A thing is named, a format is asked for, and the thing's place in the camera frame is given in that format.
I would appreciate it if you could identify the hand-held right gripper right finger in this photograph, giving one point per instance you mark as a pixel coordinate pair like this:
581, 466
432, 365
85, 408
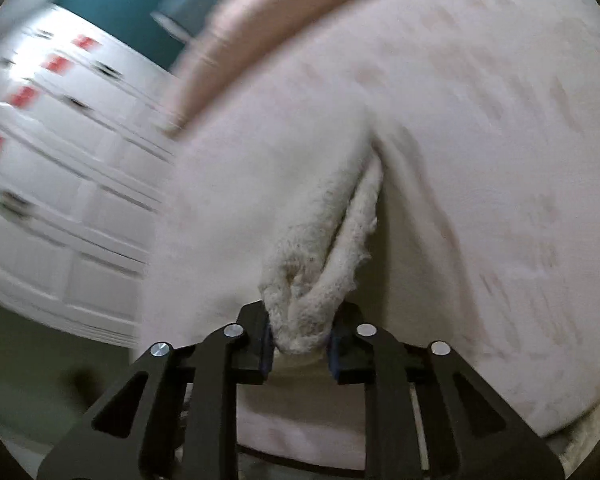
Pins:
334, 355

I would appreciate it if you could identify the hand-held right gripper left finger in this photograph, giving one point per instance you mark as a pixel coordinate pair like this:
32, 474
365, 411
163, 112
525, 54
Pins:
266, 355

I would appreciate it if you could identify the fluffy cream cloth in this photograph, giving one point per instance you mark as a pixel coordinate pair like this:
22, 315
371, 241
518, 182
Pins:
320, 240

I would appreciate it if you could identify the white panelled wardrobe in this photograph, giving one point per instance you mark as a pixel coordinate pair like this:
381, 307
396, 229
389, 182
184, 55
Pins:
70, 210

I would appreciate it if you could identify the butterfly print blanket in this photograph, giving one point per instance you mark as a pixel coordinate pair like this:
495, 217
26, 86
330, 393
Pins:
505, 135

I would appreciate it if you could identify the long pink bolster pillow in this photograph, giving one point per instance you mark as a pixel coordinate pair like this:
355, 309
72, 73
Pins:
260, 25

